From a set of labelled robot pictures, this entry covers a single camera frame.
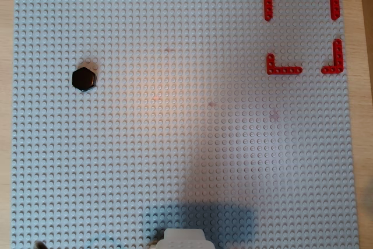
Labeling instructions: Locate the black hexagonal Lego piece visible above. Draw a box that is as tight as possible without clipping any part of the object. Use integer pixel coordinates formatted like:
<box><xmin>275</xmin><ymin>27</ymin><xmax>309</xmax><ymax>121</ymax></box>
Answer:
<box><xmin>71</xmin><ymin>66</ymin><xmax>97</xmax><ymax>93</ymax></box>

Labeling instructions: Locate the grey Lego baseplate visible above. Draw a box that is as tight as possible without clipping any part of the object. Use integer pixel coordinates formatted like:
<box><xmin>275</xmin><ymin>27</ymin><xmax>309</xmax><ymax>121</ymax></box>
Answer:
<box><xmin>10</xmin><ymin>0</ymin><xmax>361</xmax><ymax>249</ymax></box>

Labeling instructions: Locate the red L-shaped Lego beam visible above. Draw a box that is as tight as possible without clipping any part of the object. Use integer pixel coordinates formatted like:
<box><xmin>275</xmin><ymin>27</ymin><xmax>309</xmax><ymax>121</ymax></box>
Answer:
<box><xmin>321</xmin><ymin>38</ymin><xmax>344</xmax><ymax>75</ymax></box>
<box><xmin>316</xmin><ymin>0</ymin><xmax>340</xmax><ymax>21</ymax></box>
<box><xmin>266</xmin><ymin>53</ymin><xmax>303</xmax><ymax>76</ymax></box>
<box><xmin>263</xmin><ymin>0</ymin><xmax>286</xmax><ymax>22</ymax></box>

